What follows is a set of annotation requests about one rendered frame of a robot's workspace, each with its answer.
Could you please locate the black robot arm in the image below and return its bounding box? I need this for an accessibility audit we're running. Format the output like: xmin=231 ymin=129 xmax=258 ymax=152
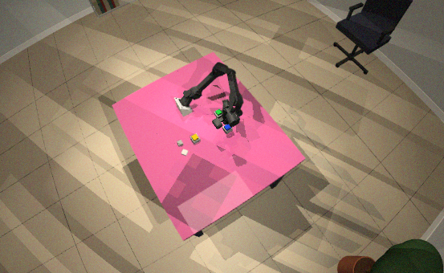
xmin=179 ymin=62 xmax=244 ymax=128

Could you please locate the yellow button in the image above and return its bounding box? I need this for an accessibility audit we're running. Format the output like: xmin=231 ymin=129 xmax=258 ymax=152
xmin=190 ymin=133 xmax=200 ymax=144

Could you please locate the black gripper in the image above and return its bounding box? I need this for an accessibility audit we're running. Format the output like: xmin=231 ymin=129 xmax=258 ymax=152
xmin=212 ymin=109 xmax=243 ymax=129

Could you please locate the blue button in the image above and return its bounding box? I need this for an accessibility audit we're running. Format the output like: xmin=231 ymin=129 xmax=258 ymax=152
xmin=222 ymin=124 xmax=233 ymax=134

